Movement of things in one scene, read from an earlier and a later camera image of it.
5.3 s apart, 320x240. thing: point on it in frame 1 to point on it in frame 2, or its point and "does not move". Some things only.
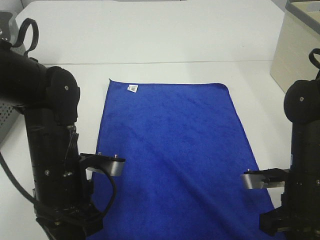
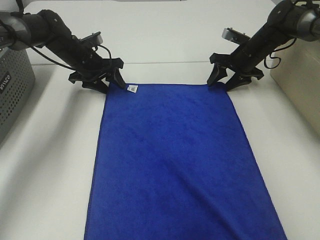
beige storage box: (299, 34) does not move
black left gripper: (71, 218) to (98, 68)
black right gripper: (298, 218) to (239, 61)
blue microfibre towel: (185, 149) does not move
